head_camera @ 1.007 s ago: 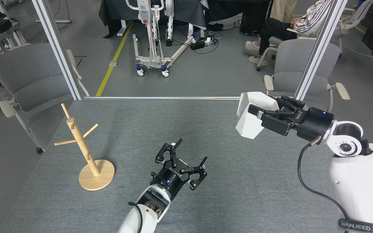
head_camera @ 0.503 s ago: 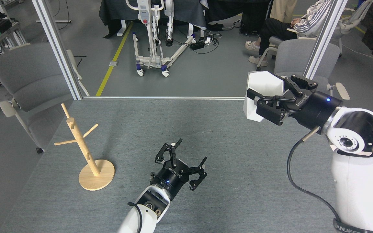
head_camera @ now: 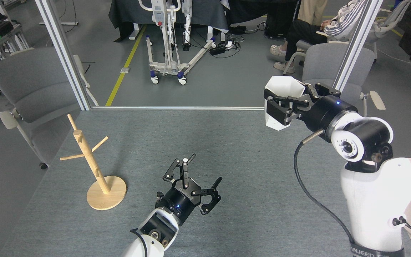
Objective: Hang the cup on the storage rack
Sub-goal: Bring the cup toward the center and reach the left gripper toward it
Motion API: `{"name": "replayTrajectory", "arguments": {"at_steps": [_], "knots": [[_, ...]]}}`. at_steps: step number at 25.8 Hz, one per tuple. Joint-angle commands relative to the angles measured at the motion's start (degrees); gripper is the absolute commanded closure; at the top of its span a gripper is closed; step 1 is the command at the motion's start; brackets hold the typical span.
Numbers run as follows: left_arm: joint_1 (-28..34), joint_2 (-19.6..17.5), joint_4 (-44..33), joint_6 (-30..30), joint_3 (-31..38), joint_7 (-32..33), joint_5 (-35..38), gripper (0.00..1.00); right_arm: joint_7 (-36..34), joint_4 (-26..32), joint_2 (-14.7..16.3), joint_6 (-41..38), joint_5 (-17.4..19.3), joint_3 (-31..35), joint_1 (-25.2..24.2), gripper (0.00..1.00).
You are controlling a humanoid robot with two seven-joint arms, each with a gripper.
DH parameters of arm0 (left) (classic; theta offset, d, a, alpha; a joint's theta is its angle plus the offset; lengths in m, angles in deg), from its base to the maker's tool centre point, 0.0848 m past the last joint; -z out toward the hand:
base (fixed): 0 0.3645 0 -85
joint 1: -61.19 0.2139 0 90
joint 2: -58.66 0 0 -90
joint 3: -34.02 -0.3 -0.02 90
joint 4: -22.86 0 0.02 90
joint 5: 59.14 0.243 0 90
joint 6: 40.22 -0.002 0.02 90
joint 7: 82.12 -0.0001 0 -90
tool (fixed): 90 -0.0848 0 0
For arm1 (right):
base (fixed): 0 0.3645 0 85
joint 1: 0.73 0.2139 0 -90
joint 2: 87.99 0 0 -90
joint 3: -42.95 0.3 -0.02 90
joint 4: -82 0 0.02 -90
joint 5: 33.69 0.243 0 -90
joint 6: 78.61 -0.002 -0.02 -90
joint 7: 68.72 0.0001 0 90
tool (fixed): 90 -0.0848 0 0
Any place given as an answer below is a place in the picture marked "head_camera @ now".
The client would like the white stand on wheels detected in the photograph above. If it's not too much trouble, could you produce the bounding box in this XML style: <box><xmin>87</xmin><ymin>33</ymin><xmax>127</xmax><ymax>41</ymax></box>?
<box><xmin>138</xmin><ymin>0</ymin><xmax>216</xmax><ymax>85</ymax></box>

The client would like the grey chair with pale armrests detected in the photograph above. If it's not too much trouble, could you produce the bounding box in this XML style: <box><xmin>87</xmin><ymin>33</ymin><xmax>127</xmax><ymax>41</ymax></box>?
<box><xmin>291</xmin><ymin>43</ymin><xmax>386</xmax><ymax>157</ymax></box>
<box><xmin>0</xmin><ymin>47</ymin><xmax>99</xmax><ymax>170</ymax></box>

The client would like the seated person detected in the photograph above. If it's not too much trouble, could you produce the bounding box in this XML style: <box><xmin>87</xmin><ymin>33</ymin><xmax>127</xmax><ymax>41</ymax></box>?
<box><xmin>270</xmin><ymin>0</ymin><xmax>368</xmax><ymax>74</ymax></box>

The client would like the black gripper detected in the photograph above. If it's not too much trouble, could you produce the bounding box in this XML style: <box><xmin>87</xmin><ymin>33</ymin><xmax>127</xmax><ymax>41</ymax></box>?
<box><xmin>264</xmin><ymin>83</ymin><xmax>359</xmax><ymax>134</ymax></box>
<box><xmin>155</xmin><ymin>154</ymin><xmax>223</xmax><ymax>225</ymax></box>

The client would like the silver aluminium rail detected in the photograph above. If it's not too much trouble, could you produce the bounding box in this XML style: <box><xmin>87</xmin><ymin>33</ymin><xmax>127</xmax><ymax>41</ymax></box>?
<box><xmin>91</xmin><ymin>106</ymin><xmax>267</xmax><ymax>111</ymax></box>

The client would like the dark grey table cloth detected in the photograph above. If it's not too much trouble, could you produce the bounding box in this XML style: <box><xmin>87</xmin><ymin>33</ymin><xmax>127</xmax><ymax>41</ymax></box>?
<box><xmin>108</xmin><ymin>0</ymin><xmax>229</xmax><ymax>43</ymax></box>

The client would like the white faceted cup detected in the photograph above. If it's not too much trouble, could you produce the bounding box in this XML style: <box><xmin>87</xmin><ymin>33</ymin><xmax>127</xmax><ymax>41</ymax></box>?
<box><xmin>265</xmin><ymin>76</ymin><xmax>306</xmax><ymax>131</ymax></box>

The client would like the silver aluminium post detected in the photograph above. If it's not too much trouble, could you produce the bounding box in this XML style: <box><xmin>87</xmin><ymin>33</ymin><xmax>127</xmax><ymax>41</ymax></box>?
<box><xmin>333</xmin><ymin>0</ymin><xmax>384</xmax><ymax>94</ymax></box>
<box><xmin>35</xmin><ymin>0</ymin><xmax>99</xmax><ymax>111</ymax></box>

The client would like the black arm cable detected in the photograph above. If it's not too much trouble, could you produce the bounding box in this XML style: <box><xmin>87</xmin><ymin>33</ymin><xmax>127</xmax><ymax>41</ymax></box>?
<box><xmin>130</xmin><ymin>228</ymin><xmax>149</xmax><ymax>251</ymax></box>
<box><xmin>294</xmin><ymin>129</ymin><xmax>356</xmax><ymax>247</ymax></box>

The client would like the white office chair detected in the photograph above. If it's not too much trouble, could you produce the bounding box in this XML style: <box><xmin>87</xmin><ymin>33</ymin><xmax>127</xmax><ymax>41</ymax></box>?
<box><xmin>282</xmin><ymin>0</ymin><xmax>411</xmax><ymax>79</ymax></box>

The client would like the standing person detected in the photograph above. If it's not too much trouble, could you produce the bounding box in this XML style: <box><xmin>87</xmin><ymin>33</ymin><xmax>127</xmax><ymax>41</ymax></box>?
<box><xmin>297</xmin><ymin>0</ymin><xmax>329</xmax><ymax>25</ymax></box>

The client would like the wooden cup rack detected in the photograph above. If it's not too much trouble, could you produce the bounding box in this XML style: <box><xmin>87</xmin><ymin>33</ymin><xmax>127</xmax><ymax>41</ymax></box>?
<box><xmin>60</xmin><ymin>114</ymin><xmax>127</xmax><ymax>211</ymax></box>

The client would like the black power strip with cables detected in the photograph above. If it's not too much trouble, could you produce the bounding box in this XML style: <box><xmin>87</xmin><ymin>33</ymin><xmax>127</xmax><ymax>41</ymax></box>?
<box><xmin>191</xmin><ymin>30</ymin><xmax>243</xmax><ymax>59</ymax></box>

